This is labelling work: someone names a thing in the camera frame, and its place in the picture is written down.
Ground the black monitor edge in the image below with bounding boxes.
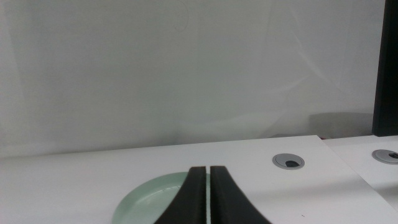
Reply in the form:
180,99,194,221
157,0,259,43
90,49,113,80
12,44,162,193
371,0,398,137

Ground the grey round cable grommet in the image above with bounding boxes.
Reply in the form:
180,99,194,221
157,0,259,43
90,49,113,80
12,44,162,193
371,149,398,165
272,152,305,170

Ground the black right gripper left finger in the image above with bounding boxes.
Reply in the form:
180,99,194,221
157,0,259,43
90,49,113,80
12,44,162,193
154,166,207,224

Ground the white backdrop curtain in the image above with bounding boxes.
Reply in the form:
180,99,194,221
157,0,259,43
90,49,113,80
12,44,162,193
0,0,386,158

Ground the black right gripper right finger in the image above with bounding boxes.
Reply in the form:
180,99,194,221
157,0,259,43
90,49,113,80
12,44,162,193
210,166,272,224

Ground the pale green shallow bowl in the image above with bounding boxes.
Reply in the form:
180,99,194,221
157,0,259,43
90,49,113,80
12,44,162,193
111,172,212,224

